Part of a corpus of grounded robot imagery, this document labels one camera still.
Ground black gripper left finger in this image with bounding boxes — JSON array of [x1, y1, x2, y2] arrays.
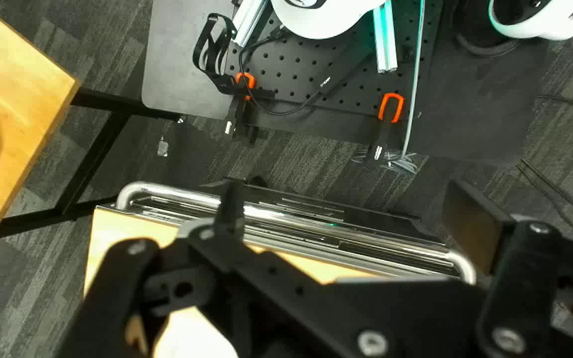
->
[[215, 182, 244, 240]]

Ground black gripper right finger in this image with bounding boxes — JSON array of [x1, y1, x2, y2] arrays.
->
[[441, 182, 515, 275]]

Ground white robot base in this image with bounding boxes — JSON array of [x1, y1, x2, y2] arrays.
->
[[270, 0, 386, 41]]

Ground orange clamp on plate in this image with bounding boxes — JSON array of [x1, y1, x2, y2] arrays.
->
[[376, 92, 406, 126]]

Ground wooden side table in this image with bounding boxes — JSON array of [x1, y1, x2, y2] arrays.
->
[[0, 21, 79, 224]]

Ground wooden cart with steel handle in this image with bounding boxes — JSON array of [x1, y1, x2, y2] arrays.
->
[[57, 182, 483, 358]]

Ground orange clamp near cables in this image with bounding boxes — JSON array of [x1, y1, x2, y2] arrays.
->
[[233, 73, 256, 102]]

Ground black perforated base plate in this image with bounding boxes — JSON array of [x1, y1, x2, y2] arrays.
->
[[141, 0, 533, 168]]

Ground black cable bundle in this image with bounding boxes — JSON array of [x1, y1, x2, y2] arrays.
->
[[191, 15, 242, 90]]

